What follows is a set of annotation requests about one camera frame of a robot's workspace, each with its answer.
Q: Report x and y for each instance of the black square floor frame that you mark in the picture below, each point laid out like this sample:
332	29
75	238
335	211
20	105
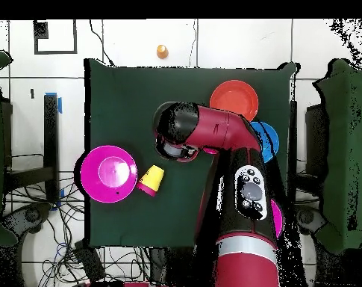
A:
41	30

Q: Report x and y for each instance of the yellow plastic cup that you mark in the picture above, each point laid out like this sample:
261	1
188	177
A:
152	178

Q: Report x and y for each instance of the dark green tablecloth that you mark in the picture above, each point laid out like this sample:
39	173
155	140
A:
124	89

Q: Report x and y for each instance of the black power strip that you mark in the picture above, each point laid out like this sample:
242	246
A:
89	263

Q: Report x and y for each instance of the red plastic cup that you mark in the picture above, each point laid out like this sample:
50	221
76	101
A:
146	189

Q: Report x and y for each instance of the orange plastic cup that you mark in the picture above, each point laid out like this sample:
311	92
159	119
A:
162	52

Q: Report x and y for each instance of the blue plastic bowl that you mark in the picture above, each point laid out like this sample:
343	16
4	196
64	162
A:
268	140

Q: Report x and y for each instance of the black metal stand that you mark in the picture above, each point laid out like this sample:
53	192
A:
293	125
50	134

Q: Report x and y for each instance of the grey office chair base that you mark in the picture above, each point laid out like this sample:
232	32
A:
31	215
309	218

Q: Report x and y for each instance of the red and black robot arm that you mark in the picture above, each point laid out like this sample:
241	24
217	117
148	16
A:
216	125

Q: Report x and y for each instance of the large pink plastic bowl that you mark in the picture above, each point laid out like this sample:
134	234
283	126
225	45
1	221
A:
276	218
109	173

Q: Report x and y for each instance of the large orange plastic bowl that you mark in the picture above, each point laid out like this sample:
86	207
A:
234	95

